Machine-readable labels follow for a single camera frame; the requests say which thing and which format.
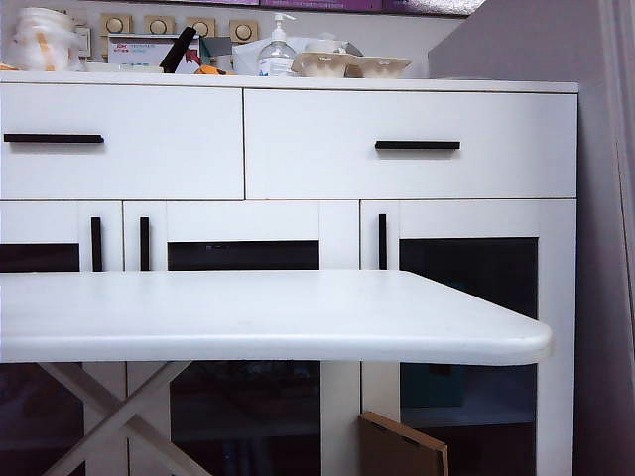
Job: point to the clear pump sanitizer bottle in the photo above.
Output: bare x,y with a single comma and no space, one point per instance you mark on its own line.
277,54

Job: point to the white box red print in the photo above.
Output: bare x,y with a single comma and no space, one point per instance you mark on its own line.
134,54

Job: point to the purple wall poster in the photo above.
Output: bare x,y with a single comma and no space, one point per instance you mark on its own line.
322,3

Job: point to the beige dimmer wall switch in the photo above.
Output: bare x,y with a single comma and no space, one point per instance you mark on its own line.
159,25
116,25
243,31
203,25

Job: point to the wide white drawer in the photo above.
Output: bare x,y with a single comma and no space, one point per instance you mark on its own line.
307,149
149,149

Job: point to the white wall socket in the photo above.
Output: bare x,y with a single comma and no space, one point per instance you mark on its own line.
84,42

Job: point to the orange object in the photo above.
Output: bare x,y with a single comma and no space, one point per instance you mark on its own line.
208,71

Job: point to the white wipes pack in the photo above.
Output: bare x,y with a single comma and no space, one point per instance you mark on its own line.
245,57

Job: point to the white plastic bag bundle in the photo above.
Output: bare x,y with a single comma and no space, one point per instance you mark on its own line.
39,35

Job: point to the beige pulp cup tray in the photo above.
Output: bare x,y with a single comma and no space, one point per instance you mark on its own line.
327,64

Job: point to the white glass cabinet door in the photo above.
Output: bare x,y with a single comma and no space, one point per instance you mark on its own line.
466,218
111,233
238,220

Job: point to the white sideboard cabinet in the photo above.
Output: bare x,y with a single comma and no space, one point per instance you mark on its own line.
340,233

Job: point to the grey card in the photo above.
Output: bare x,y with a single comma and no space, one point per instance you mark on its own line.
218,47

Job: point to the black flat bar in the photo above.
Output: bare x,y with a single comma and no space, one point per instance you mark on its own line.
176,52

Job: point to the white table leg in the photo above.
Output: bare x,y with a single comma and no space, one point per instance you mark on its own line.
74,384
164,379

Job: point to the brown cardboard sheet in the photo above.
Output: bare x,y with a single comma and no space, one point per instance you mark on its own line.
392,446

